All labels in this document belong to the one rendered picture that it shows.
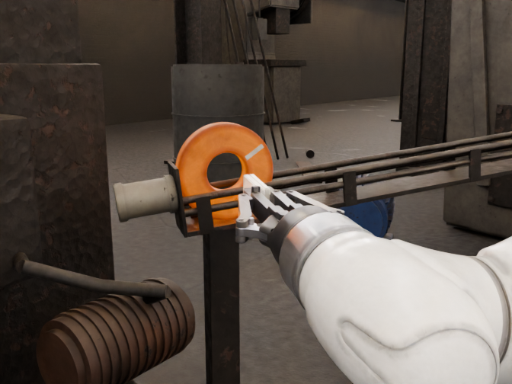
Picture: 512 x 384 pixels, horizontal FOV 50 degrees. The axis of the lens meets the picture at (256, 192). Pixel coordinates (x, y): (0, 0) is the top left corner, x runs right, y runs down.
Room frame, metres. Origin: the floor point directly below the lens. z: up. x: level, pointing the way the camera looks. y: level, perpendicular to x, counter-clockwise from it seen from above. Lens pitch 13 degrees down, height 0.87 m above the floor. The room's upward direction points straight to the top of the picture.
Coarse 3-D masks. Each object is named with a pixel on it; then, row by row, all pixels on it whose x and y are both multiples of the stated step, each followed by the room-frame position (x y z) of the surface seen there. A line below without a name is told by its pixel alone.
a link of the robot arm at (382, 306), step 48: (336, 240) 0.43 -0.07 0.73; (384, 240) 0.42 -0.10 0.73; (336, 288) 0.37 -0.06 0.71; (384, 288) 0.35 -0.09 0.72; (432, 288) 0.34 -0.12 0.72; (480, 288) 0.38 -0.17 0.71; (336, 336) 0.35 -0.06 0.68; (384, 336) 0.32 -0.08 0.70; (432, 336) 0.31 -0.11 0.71; (480, 336) 0.31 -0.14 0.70
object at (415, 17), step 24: (408, 0) 4.47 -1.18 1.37; (432, 0) 4.35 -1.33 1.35; (408, 24) 4.46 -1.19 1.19; (432, 24) 4.35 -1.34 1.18; (408, 48) 4.45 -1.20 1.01; (432, 48) 4.34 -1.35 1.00; (408, 72) 4.45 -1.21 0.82; (432, 72) 4.33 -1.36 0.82; (408, 96) 4.44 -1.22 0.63; (432, 96) 4.31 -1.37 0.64; (408, 120) 4.43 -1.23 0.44; (432, 120) 4.30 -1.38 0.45; (408, 144) 4.42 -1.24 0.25; (432, 144) 4.31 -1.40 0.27; (408, 168) 4.35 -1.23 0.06
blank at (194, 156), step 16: (208, 128) 0.83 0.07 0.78; (224, 128) 0.84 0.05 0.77; (240, 128) 0.85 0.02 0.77; (192, 144) 0.83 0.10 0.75; (208, 144) 0.83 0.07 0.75; (224, 144) 0.84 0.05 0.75; (240, 144) 0.85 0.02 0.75; (256, 144) 0.85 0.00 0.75; (176, 160) 0.85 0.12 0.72; (192, 160) 0.83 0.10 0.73; (208, 160) 0.83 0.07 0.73; (240, 160) 0.87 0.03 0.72; (256, 160) 0.85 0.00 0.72; (192, 176) 0.82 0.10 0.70; (256, 176) 0.85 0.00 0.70; (272, 176) 0.86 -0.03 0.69; (192, 192) 0.82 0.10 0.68
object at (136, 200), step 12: (156, 180) 0.82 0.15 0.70; (168, 180) 0.82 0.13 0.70; (120, 192) 0.79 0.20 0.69; (132, 192) 0.79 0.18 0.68; (144, 192) 0.80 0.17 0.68; (156, 192) 0.80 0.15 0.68; (168, 192) 0.80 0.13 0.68; (120, 204) 0.78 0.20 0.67; (132, 204) 0.79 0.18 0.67; (144, 204) 0.79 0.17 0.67; (156, 204) 0.80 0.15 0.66; (168, 204) 0.80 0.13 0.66; (120, 216) 0.78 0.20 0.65; (132, 216) 0.80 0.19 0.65
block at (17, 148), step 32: (0, 128) 0.73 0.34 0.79; (0, 160) 0.73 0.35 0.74; (32, 160) 0.77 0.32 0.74; (0, 192) 0.73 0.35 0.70; (32, 192) 0.76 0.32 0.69; (0, 224) 0.72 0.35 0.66; (32, 224) 0.76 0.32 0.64; (0, 256) 0.72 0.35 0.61; (32, 256) 0.76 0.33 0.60; (0, 288) 0.72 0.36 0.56
